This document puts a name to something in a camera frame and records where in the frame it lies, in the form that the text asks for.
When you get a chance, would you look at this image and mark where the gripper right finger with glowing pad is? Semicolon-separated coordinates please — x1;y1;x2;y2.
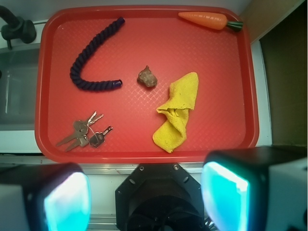
201;145;308;231

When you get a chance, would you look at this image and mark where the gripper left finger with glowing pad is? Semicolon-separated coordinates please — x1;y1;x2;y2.
0;163;91;231

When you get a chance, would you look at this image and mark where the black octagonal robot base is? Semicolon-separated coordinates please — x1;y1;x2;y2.
115;163;210;231

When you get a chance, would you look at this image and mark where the silver keys bunch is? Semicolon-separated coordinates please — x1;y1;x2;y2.
56;111;114;152

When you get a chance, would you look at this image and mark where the yellow cloth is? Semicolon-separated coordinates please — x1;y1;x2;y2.
152;72;199;154

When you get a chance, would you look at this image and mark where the red plastic tray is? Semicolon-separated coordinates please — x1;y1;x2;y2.
35;6;259;164

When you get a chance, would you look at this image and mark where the metal sink basin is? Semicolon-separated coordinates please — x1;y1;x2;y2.
0;48;39;131

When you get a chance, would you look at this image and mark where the brown rock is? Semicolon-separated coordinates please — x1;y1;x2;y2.
137;65;158;88

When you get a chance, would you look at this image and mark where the orange plastic carrot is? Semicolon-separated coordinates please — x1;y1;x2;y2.
178;12;244;32

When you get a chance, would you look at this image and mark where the dark purple rope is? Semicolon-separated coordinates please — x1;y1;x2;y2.
70;16;126;92

